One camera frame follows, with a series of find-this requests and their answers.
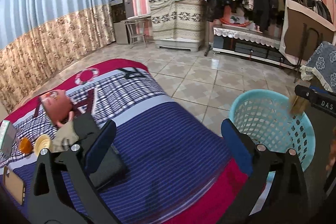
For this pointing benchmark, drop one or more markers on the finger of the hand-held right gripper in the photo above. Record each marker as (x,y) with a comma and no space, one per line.
(303,90)
(101,148)
(236,146)

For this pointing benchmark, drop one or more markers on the brown wrapper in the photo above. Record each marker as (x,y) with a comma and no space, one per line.
(298,106)

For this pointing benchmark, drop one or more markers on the light blue plastic basket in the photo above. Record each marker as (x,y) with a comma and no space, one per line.
(273,129)

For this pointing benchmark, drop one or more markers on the blue floral fringed cloth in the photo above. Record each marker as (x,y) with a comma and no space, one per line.
(321,64)

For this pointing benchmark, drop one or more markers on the beige sock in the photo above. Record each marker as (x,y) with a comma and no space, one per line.
(64,134)

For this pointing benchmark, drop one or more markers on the brown cardboard board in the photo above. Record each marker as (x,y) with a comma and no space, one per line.
(305,32)

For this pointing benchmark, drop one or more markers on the pink cup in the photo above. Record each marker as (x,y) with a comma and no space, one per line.
(56,106)

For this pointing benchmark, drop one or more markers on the striped blue red blanket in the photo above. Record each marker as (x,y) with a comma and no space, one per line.
(162,140)

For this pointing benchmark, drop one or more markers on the low cabinet with lace cloth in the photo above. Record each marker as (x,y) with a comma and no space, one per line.
(249,43)

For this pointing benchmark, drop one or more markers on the orange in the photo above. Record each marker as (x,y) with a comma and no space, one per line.
(25,144)

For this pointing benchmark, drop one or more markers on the brown phone case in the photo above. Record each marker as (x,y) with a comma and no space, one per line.
(14,183)

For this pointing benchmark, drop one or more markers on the grey box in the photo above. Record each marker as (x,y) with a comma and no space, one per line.
(8,137)

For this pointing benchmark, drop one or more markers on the small metal side table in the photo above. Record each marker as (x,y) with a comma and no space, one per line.
(137,29)

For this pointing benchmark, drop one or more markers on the grey water dispenser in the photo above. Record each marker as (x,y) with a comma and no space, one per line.
(120,20)

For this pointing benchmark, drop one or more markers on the cabinet under patterned cloth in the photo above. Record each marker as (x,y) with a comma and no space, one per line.
(178,23)

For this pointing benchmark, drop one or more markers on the blue and floral curtain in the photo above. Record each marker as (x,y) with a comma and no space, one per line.
(47,19)

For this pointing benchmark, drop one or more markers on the black metal frame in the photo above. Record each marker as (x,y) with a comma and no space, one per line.
(304,45)

